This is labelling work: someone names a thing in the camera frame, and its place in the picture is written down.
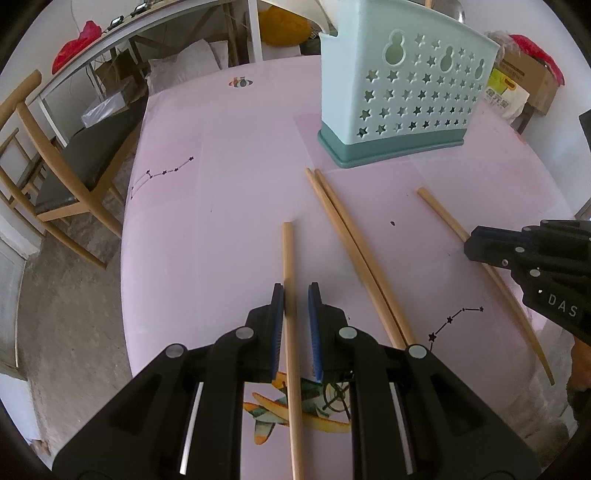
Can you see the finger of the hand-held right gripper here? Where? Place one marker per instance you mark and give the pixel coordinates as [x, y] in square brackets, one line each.
[521, 265]
[531, 235]

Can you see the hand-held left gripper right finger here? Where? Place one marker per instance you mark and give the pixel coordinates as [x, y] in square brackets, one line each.
[314, 332]

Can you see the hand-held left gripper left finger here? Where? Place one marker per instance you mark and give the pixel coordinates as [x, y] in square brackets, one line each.
[278, 332]

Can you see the wooden chopstick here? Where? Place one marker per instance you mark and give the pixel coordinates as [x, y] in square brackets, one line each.
[288, 258]
[443, 212]

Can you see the teal plastic utensil basket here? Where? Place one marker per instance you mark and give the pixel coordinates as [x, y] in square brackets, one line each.
[351, 69]

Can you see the person's right forearm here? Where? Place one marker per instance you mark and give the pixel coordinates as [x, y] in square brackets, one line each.
[582, 369]

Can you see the yellow green packet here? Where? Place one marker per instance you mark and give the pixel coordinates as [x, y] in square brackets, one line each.
[505, 99]

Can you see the cardboard box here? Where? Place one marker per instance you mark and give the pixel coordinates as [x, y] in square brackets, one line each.
[531, 81]

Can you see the red cloth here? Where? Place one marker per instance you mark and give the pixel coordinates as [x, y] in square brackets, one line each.
[531, 46]

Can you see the metal spoon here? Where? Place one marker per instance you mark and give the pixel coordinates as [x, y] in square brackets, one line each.
[450, 9]

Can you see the wooden chair with dark seat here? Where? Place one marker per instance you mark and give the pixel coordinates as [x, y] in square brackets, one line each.
[92, 157]

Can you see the grey flat box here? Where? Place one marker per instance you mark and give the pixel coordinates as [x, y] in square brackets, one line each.
[106, 108]

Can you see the white pillow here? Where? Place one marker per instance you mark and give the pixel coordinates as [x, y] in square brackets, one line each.
[184, 64]

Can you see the white desk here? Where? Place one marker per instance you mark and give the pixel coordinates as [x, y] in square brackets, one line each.
[255, 32]

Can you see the yellow plastic bag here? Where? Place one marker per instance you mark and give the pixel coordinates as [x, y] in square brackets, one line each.
[286, 27]

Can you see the red plastic bag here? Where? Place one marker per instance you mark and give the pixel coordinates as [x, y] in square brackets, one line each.
[74, 48]

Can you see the phone with lit screen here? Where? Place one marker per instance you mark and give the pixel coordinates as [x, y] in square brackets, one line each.
[115, 21]
[141, 7]

